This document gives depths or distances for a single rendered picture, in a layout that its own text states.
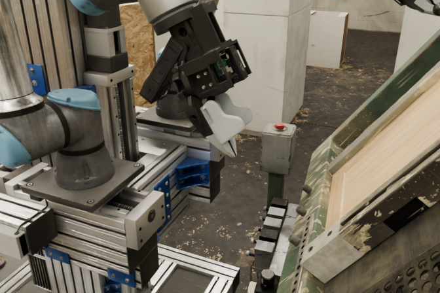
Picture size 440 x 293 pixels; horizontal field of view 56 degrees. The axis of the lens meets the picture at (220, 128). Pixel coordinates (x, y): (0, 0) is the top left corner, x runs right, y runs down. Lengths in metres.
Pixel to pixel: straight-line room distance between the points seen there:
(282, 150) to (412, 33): 3.35
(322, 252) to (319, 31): 5.26
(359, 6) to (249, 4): 5.93
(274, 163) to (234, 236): 0.99
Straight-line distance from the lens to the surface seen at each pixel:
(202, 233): 2.57
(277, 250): 1.32
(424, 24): 4.78
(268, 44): 3.46
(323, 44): 6.11
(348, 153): 1.39
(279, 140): 1.60
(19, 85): 0.95
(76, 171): 1.07
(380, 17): 9.22
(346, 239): 0.94
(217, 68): 0.54
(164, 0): 0.54
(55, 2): 1.19
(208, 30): 0.54
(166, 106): 1.44
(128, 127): 1.36
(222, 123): 0.56
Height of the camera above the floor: 1.59
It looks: 24 degrees down
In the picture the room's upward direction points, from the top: straight up
